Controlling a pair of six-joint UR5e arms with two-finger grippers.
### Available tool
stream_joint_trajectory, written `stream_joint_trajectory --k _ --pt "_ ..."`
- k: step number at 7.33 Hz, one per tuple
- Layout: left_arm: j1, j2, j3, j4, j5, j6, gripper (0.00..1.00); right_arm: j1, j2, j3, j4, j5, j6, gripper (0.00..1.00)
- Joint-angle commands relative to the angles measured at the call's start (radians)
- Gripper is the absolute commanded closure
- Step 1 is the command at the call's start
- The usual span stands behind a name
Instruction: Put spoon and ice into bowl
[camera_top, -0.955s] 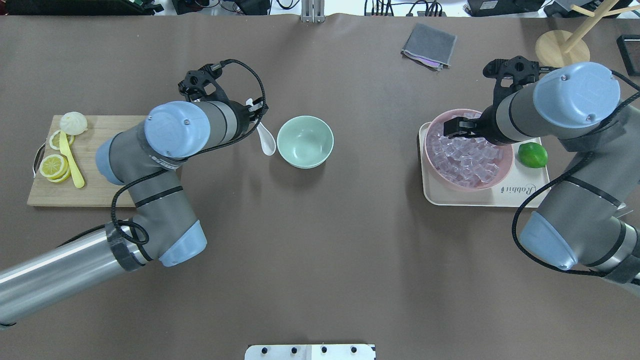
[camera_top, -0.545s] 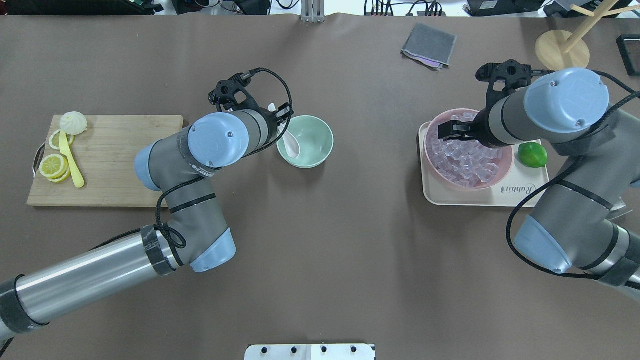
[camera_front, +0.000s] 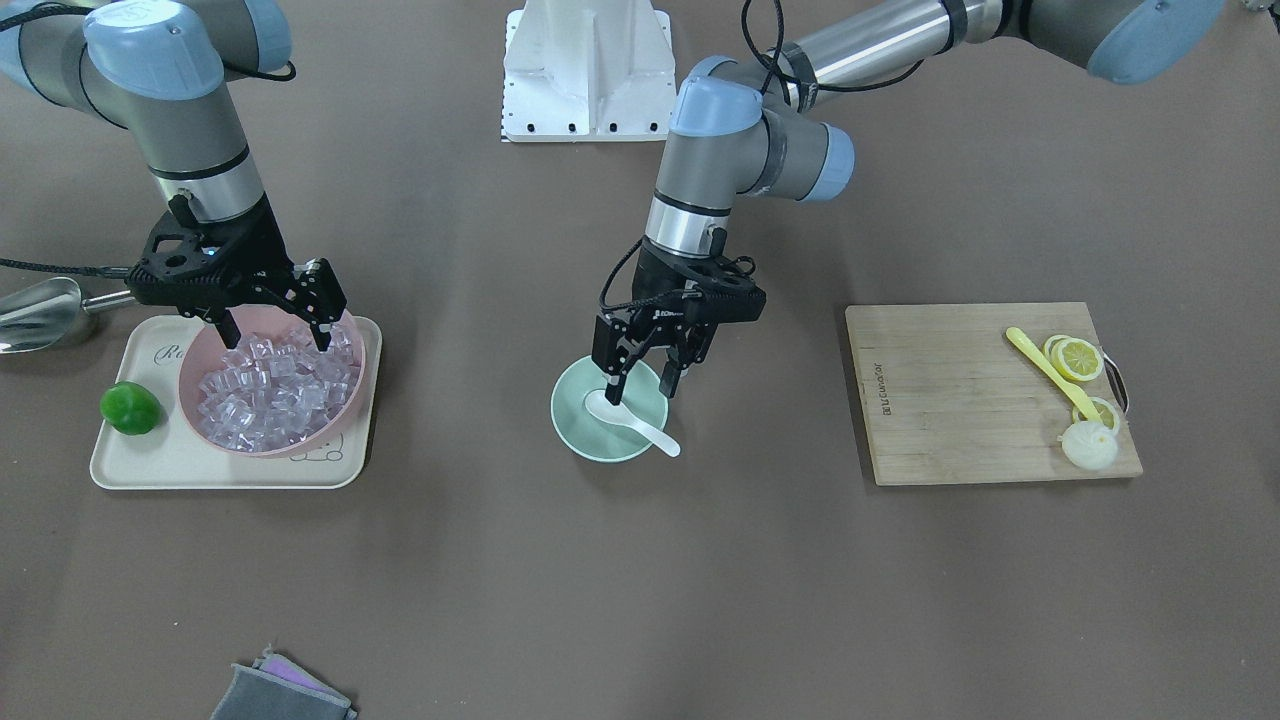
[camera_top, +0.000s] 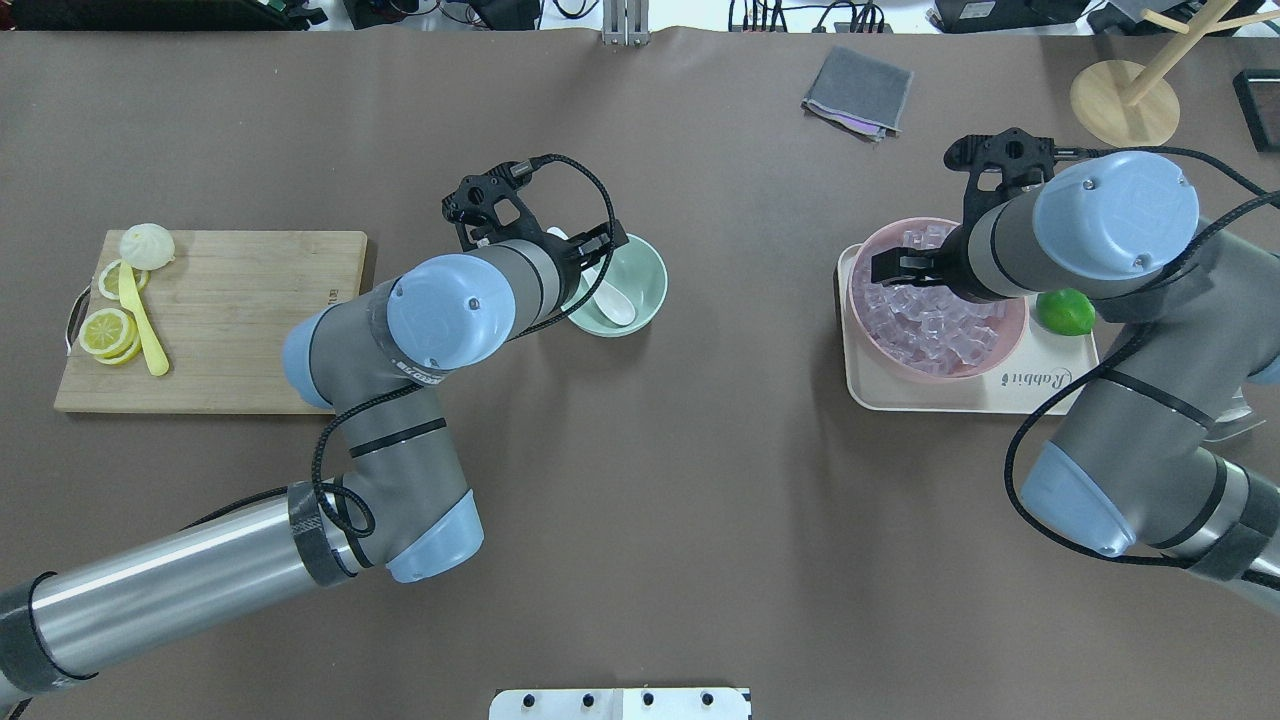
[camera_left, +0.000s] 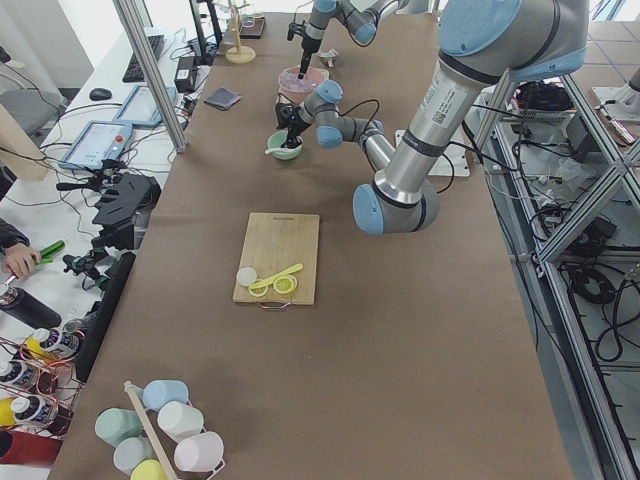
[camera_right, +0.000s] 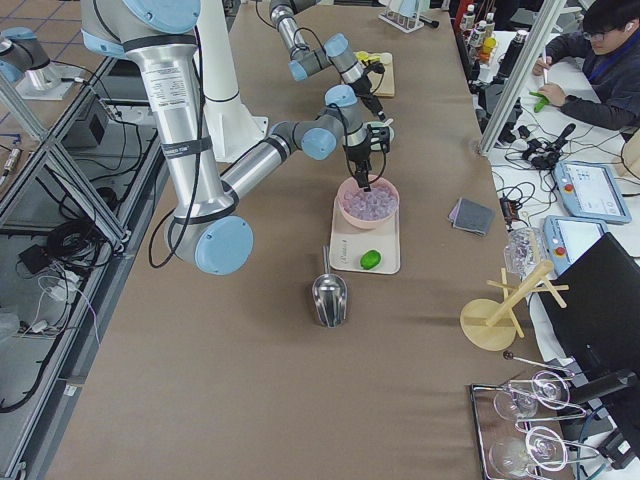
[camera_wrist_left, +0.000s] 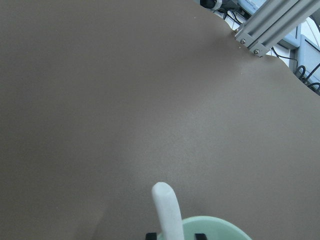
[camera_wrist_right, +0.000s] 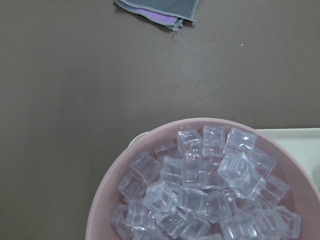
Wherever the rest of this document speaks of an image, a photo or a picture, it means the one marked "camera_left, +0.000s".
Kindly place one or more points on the wooden mug tree stand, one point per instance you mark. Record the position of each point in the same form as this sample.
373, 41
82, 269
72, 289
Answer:
231, 46

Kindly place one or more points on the blue cup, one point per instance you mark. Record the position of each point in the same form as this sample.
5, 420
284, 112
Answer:
157, 393

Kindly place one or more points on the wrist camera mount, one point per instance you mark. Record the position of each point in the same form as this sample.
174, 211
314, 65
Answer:
286, 114
296, 29

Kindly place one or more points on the pile of clear ice cubes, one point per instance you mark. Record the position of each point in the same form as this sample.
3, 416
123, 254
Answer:
289, 81

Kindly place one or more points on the upper lemon slice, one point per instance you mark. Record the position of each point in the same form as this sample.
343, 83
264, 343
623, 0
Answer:
259, 288

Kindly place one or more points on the black thermos bottle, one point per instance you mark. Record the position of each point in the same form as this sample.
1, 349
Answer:
24, 307

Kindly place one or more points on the copper wire basket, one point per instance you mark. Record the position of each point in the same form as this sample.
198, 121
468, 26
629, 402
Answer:
38, 382

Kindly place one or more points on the dark wooden tray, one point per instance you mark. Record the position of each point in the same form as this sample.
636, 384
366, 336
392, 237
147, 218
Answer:
252, 28

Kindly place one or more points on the near blue teach pendant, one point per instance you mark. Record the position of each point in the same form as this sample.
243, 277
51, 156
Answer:
99, 141

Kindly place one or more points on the green cup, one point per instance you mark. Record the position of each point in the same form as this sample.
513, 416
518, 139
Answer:
114, 425

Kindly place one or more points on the yellow plastic knife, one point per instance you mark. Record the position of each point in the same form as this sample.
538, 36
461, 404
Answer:
289, 270

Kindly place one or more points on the black camera stand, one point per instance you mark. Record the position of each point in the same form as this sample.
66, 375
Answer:
124, 207

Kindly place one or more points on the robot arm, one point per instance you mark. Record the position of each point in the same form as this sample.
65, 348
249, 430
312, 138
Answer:
361, 25
479, 41

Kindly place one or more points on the grey cup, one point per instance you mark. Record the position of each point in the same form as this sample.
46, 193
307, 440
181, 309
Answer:
131, 452

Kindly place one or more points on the metal cutting board handle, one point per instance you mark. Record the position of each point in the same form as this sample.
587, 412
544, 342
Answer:
274, 305

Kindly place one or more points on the green bowl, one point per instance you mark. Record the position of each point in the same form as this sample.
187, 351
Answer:
276, 146

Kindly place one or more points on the pink bowl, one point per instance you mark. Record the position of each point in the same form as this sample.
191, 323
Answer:
300, 92

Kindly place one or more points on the person's hand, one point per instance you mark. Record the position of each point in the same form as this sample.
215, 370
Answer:
20, 260

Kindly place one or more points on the wooden cutting board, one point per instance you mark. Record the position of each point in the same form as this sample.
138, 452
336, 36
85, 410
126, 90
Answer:
275, 241

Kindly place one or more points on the cream serving tray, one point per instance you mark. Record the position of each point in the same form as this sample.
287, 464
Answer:
322, 80

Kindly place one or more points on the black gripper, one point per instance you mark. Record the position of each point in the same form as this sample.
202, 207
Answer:
307, 49
295, 127

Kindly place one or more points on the far blue teach pendant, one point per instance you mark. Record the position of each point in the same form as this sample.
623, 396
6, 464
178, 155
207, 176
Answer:
139, 109

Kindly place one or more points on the aluminium frame post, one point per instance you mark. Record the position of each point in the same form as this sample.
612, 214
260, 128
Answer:
131, 21

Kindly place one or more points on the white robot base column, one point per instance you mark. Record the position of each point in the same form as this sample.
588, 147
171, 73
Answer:
454, 161

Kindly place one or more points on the white cup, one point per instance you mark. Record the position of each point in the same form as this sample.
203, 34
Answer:
180, 421

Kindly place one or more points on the black bar on desk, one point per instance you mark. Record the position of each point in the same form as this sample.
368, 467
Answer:
95, 334

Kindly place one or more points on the green clip tool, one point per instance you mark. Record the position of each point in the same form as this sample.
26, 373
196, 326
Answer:
48, 253

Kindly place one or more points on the grey folded cloth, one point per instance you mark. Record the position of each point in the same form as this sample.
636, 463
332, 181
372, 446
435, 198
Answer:
222, 99

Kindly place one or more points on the black power adapter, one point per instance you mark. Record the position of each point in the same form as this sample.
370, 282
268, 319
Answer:
186, 74

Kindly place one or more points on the blue teach pendant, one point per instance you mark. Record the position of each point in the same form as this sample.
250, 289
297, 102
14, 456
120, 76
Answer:
139, 109
99, 141

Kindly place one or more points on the black computer mouse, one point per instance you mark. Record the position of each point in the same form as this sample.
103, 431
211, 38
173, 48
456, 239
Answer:
100, 94

